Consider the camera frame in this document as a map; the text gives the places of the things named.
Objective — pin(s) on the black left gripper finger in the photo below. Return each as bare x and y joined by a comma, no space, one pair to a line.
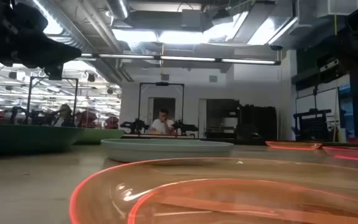
67,56

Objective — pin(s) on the pale mint plastic plate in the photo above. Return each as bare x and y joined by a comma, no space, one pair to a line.
166,151

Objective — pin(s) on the orange translucent plastic plate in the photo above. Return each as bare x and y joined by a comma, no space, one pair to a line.
228,199
294,145

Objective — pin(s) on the pink plastic plate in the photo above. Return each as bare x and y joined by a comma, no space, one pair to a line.
353,153

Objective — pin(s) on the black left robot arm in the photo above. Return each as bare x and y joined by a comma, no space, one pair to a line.
11,15

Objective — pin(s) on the neighbouring station robot arm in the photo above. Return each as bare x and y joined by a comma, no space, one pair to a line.
183,127
135,126

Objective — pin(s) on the person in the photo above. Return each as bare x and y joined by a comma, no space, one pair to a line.
162,124
65,113

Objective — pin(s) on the light green plastic plate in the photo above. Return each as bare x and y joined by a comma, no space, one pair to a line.
101,136

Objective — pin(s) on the wooden workbench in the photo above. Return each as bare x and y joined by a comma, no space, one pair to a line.
141,136

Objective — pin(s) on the long ceiling light bar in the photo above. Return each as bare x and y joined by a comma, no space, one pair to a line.
185,58

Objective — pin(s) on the black shelving unit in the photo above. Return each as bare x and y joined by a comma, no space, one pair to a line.
253,121

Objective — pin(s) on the black equipment cart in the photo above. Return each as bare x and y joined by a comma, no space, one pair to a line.
312,127

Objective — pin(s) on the black robot station frame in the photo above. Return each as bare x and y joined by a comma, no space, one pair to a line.
162,83
30,102

